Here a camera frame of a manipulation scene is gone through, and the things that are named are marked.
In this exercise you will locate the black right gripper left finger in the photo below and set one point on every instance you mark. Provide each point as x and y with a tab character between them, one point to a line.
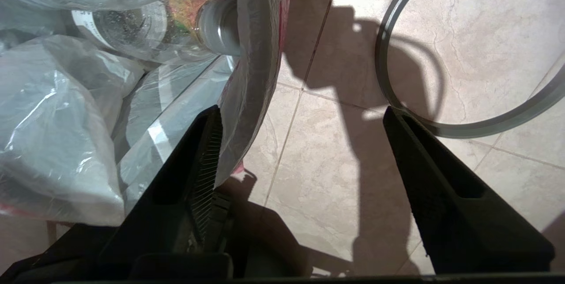
167	213

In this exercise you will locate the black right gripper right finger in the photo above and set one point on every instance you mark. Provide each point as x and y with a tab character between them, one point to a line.
463	231

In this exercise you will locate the white plastic bag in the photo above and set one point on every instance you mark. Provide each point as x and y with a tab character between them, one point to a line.
176	111

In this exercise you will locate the black trash bin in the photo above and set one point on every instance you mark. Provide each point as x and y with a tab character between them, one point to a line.
260	54

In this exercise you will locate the crumpled white plastic waste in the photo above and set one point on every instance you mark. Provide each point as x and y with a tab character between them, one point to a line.
53	142

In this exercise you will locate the clear bottle yellow label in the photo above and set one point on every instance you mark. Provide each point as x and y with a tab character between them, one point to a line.
132	32

